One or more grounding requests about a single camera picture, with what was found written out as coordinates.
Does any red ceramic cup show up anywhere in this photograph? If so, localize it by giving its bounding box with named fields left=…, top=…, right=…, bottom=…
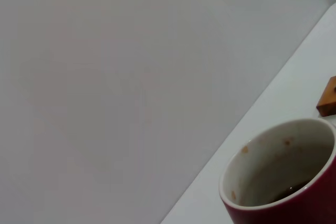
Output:
left=218, top=118, right=336, bottom=224

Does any dark brown coffee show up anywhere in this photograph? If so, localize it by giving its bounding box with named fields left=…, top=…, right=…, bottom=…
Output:
left=271, top=178, right=312, bottom=204

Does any dark orange wooden block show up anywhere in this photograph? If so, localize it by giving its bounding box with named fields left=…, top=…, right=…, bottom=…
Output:
left=316, top=76, right=336, bottom=117

